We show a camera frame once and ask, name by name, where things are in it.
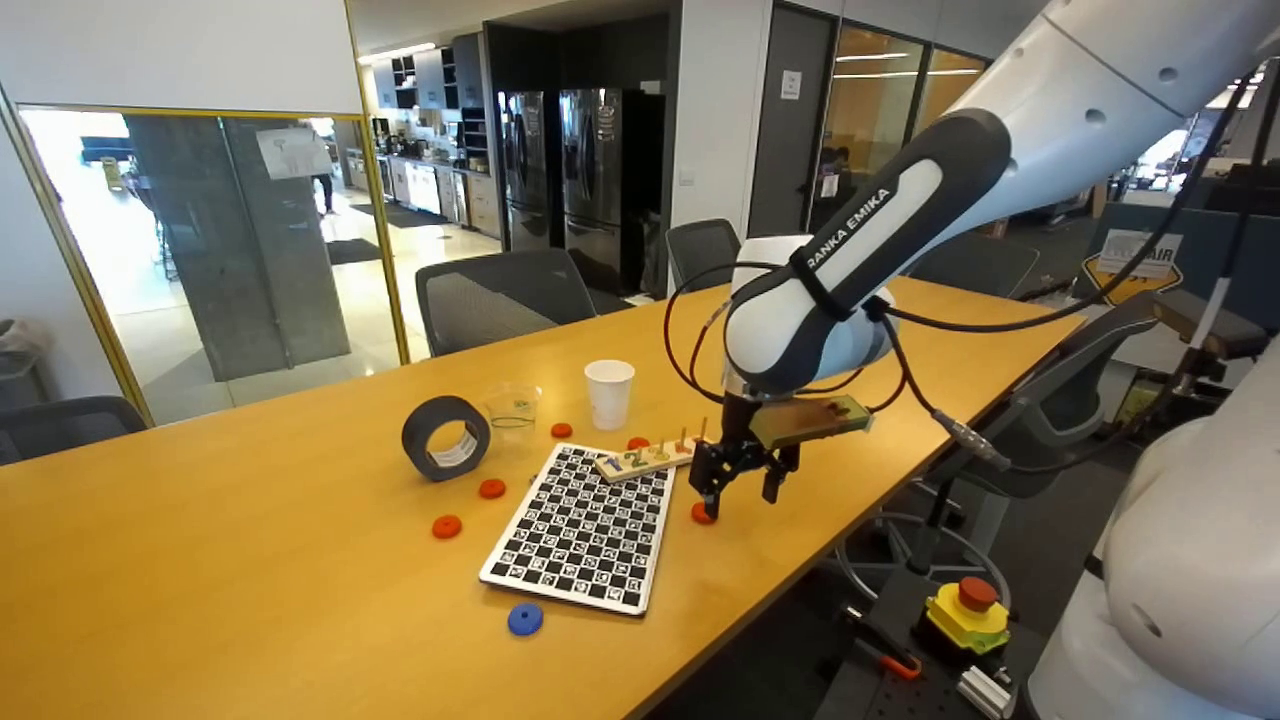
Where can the grey office chair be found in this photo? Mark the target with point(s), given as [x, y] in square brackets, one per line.
[701, 253]
[506, 300]

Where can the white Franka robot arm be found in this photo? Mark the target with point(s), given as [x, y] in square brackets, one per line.
[1066, 121]

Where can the kitchen counter cabinets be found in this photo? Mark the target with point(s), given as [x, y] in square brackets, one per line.
[440, 186]

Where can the blue round token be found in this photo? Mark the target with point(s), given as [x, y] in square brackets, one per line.
[526, 621]

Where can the white cup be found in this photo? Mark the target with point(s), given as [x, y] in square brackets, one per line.
[610, 393]

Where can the grey tape roll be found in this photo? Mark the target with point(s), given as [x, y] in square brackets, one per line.
[419, 445]

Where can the stainless steel refrigerator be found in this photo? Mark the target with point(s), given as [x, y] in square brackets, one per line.
[588, 175]
[526, 165]

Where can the silver metal bracket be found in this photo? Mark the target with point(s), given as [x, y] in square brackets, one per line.
[985, 695]

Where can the dark cushioned bench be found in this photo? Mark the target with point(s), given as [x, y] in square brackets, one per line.
[1207, 318]

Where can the white and yellow sign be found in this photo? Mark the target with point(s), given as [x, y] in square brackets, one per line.
[1135, 286]

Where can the white paper sheet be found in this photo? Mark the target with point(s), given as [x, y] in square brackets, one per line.
[295, 155]

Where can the yellow red emergency stop button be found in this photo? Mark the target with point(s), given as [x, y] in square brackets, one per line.
[964, 621]

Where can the small white door sign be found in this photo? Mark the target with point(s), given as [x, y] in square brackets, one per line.
[790, 87]

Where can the red round token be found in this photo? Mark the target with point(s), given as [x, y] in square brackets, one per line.
[445, 528]
[639, 441]
[495, 490]
[563, 428]
[706, 523]

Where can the dark grey door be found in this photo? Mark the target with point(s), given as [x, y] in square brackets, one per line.
[785, 160]

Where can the gold framed glass partition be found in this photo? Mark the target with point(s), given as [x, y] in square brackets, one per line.
[82, 241]

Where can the clear plastic cup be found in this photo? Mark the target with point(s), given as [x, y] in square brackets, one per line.
[515, 405]

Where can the black white checkerboard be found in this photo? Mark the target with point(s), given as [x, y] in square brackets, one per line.
[574, 546]

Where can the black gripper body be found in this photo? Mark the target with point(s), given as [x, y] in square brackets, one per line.
[738, 462]

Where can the black office chair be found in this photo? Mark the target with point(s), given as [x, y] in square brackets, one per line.
[1066, 401]

